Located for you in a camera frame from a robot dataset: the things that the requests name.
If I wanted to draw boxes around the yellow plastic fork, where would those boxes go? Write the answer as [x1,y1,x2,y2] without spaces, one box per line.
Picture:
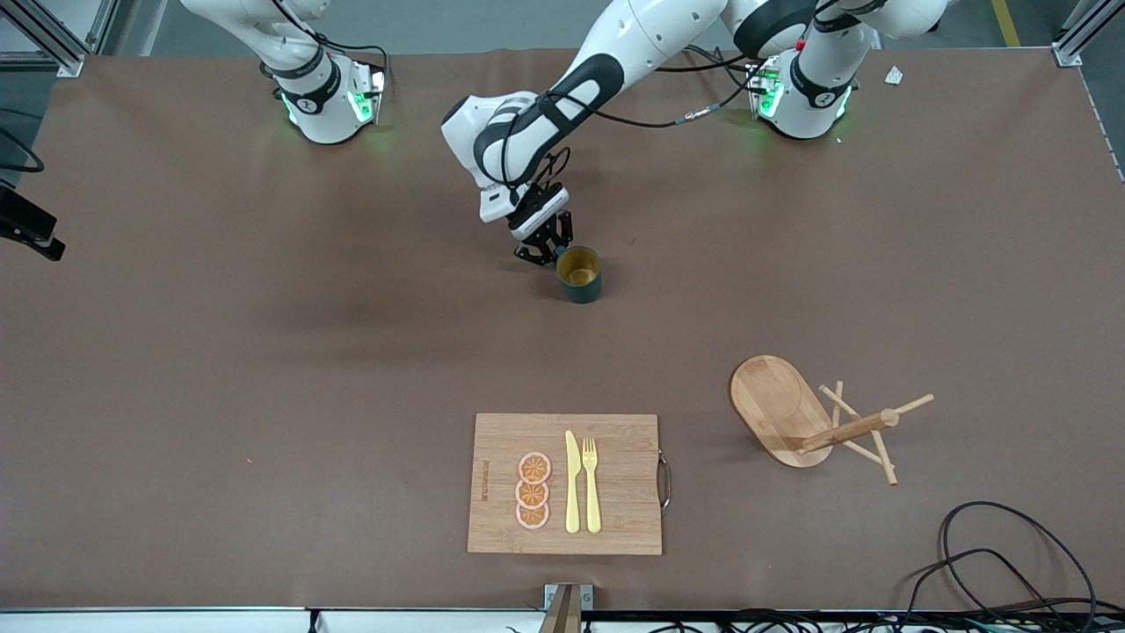
[582,437,603,535]

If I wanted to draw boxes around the black right base cable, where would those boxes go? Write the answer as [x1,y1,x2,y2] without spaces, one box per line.
[268,0,389,98]

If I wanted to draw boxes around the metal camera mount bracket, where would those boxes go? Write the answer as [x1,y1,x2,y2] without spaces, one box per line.
[543,584,593,633]

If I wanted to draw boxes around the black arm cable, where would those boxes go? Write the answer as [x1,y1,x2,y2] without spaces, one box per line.
[479,53,766,190]
[0,127,44,173]

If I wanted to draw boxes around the black loose cable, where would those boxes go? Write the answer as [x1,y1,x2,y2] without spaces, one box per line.
[939,501,1100,633]
[904,549,1069,633]

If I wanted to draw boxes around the black base cable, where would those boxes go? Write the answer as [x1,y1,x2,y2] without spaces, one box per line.
[268,0,389,98]
[672,44,766,93]

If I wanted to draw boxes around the aluminium frame post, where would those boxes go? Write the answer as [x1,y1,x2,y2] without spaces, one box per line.
[1052,0,1125,68]
[0,0,120,78]

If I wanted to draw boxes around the black left base cable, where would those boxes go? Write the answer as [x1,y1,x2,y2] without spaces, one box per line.
[672,44,766,93]

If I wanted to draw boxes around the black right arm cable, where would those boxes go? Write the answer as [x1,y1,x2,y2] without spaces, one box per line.
[0,127,44,173]

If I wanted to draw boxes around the bamboo cutting board metal handle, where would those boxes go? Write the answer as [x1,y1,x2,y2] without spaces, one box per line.
[468,413,672,557]

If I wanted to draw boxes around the teal cup yellow inside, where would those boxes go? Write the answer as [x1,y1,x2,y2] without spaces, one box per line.
[556,245,604,304]

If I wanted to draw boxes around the wooden cup rack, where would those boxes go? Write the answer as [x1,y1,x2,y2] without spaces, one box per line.
[729,354,935,487]

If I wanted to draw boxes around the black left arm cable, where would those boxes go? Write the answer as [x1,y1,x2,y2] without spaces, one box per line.
[479,53,766,190]

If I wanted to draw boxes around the black cables along table edge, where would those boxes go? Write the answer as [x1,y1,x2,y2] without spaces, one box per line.
[584,609,1125,633]

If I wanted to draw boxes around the yellow plastic knife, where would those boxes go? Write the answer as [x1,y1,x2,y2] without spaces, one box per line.
[564,430,582,535]

